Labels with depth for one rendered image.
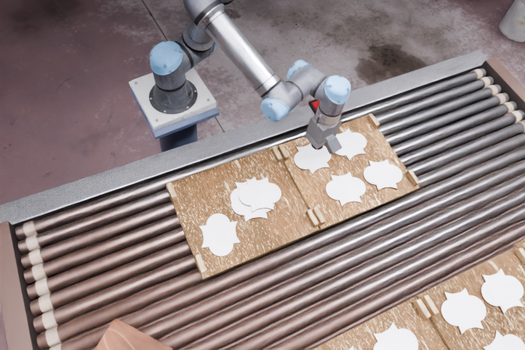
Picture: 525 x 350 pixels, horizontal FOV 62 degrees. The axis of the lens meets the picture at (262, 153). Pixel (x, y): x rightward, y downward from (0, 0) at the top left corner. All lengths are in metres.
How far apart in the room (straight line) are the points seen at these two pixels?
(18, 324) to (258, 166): 0.85
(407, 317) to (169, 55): 1.15
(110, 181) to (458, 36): 3.01
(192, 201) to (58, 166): 1.42
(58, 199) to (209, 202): 0.49
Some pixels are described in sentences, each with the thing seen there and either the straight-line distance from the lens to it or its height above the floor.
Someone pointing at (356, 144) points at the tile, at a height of 0.94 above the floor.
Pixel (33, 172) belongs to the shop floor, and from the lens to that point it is 2.80.
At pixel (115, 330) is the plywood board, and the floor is 1.04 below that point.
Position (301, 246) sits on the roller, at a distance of 1.46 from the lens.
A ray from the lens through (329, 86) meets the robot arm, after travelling 1.27.
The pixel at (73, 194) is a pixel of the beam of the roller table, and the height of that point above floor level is 0.92.
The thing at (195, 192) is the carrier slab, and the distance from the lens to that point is 1.50.
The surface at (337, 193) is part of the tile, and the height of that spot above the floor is 0.94.
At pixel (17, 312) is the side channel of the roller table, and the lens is 1.46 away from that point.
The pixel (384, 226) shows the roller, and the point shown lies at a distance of 1.57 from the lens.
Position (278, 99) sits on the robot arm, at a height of 1.32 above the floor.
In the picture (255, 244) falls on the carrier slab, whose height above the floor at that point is 0.94.
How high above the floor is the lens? 2.27
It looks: 57 degrees down
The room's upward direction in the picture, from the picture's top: 10 degrees clockwise
